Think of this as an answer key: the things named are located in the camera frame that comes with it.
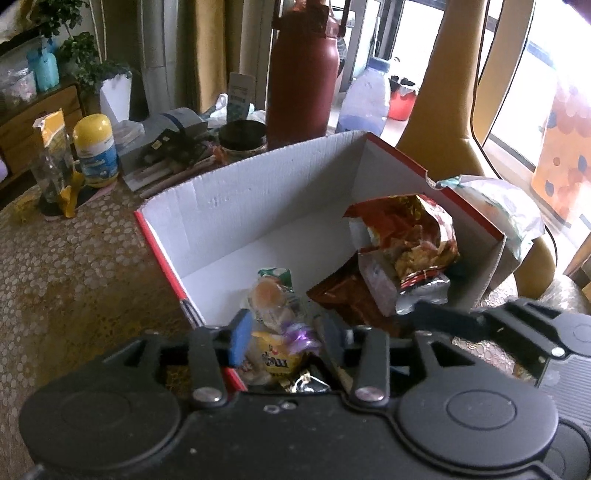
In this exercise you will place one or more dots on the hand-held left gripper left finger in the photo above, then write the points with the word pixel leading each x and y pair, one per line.
pixel 240 339

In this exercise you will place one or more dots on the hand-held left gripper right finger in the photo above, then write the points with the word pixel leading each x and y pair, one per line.
pixel 333 344

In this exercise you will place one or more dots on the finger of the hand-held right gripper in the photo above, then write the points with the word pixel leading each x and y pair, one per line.
pixel 443 321

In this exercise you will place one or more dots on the purple candy wrapper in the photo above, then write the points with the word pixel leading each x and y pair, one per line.
pixel 299 338

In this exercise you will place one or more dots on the yellow snack packet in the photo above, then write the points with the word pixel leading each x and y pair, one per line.
pixel 277 357

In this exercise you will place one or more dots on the dark red snack packet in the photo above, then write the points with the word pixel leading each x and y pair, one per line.
pixel 344 295

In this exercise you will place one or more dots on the clear bun packet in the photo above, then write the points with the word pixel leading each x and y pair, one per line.
pixel 272 295

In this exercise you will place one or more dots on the red chips packet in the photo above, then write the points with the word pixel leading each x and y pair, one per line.
pixel 411 235

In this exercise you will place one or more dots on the red cardboard box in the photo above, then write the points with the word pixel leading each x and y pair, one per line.
pixel 277 198

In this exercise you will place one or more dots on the white plastic bag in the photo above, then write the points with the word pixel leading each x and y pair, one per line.
pixel 508 212

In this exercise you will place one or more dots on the stack of magazines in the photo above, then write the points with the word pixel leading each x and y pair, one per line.
pixel 161 177

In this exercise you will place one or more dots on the orange patterned cloth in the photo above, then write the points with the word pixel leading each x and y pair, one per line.
pixel 565 152

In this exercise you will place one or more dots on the black round container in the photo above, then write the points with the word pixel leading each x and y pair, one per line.
pixel 242 138

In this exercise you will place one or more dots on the red bucket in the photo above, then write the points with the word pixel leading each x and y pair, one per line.
pixel 401 101

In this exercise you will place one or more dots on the grey tissue pack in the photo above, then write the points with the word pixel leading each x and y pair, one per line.
pixel 178 122

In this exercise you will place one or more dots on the tan giraffe figure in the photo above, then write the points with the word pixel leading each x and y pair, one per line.
pixel 443 92

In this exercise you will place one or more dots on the clear plastic water bottle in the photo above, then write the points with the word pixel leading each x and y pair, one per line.
pixel 364 101

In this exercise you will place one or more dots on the yellow lid jar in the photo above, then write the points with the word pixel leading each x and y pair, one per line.
pixel 97 150

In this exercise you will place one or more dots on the standing paper card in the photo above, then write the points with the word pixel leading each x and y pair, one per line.
pixel 241 97

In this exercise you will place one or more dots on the clear glass cup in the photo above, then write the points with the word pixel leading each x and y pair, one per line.
pixel 53 184

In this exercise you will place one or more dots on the dark red thermos bottle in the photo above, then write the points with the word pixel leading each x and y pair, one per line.
pixel 302 78

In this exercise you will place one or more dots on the tall yellow packet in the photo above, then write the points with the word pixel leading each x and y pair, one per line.
pixel 53 134

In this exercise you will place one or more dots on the yellow curtain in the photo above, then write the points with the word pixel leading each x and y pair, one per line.
pixel 205 50

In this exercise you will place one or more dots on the wooden media cabinet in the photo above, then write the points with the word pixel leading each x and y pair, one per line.
pixel 41 120

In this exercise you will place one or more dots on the potted plant white pot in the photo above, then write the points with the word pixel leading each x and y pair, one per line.
pixel 92 60

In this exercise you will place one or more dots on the light blue jug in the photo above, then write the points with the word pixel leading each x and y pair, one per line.
pixel 44 69

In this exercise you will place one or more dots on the clear plastic bag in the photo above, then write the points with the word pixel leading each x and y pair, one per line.
pixel 16 90

